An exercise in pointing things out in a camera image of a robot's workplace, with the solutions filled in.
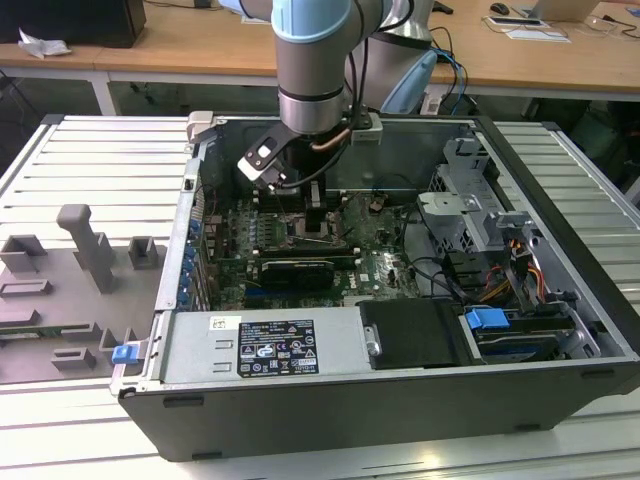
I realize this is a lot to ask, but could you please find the green RAM stick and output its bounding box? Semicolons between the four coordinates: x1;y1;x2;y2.
0;325;64;337

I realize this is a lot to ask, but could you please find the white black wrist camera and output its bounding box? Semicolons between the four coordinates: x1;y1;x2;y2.
237;133;289;189

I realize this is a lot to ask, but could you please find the black graphics card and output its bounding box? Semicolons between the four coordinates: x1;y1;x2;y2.
259;258;335;292

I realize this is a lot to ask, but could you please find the long wooden desk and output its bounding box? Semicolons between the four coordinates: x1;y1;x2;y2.
94;0;640;101

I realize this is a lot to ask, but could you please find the white flat device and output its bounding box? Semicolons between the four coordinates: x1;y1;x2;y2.
487;15;546;29

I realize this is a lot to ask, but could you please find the silver power supply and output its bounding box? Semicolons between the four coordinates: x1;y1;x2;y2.
158;305;382;385

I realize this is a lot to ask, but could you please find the silver green CPU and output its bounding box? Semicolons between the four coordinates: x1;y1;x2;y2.
290;217;337;241

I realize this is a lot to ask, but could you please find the orange wire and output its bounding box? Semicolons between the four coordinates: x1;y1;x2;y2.
482;267;511;301

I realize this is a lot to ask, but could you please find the black silver PC case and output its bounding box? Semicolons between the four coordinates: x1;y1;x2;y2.
109;110;640;464

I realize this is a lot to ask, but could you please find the blue cable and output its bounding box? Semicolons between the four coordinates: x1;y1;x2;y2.
432;47;469;99

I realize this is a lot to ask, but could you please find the hard disk drive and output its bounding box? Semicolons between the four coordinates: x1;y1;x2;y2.
474;327;571;364

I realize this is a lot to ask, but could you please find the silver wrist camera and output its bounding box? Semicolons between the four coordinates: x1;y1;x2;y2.
349;113;384;146

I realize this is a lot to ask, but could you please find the black RAM slot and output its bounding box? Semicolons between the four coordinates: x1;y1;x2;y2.
256;199;351;208
255;252;362;262
255;193;351;202
257;205;351;214
254;245;360;255
255;187;351;196

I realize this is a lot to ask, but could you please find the black camera cable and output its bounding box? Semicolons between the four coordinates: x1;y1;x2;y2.
272;142;351;191

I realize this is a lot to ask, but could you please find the CPU socket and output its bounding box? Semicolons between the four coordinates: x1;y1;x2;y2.
282;210;350;251

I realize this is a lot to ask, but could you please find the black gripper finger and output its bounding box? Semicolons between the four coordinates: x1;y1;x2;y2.
303;178;327;235

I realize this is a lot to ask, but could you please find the green motherboard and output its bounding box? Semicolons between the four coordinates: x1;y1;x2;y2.
214;187;426;311

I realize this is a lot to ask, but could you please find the blue disk carrier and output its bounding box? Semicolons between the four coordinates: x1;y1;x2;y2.
463;307;509;331

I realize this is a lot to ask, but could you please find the black office chair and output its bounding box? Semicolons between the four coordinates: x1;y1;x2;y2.
569;99;640;201

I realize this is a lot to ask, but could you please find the grey parts rack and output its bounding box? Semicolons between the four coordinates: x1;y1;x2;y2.
0;203;169;386

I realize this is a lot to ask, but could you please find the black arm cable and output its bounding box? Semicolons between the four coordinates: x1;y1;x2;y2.
347;47;374;132

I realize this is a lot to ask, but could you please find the short wooden desk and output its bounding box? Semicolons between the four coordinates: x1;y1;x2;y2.
0;42;109;116

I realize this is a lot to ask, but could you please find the silver drive cage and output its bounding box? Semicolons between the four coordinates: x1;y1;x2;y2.
414;135;539;254

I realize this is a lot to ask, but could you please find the black computer tower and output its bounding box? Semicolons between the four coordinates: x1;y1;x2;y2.
0;0;147;49

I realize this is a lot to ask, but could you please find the black plastic shroud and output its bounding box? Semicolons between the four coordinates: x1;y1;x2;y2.
359;297;474;371

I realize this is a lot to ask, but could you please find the copper coloured cable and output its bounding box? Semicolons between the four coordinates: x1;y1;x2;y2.
309;130;354;152

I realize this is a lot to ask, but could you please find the grey case latch handle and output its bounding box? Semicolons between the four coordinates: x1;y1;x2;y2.
185;110;217;146

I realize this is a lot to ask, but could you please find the black rating label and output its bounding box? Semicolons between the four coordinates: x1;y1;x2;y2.
236;314;320;377

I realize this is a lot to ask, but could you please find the crumpled white paper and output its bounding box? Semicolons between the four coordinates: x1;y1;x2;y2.
17;27;71;60

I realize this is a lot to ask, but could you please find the white paper sheet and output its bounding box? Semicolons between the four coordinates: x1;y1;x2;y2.
507;27;571;42

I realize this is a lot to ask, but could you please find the grey laptop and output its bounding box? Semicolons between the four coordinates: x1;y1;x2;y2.
519;0;601;24

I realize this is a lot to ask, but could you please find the metal socket cover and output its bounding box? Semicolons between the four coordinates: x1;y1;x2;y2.
287;213;347;249

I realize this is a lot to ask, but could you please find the pale blue teach pendant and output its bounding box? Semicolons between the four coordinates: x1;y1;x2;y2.
379;49;439;115

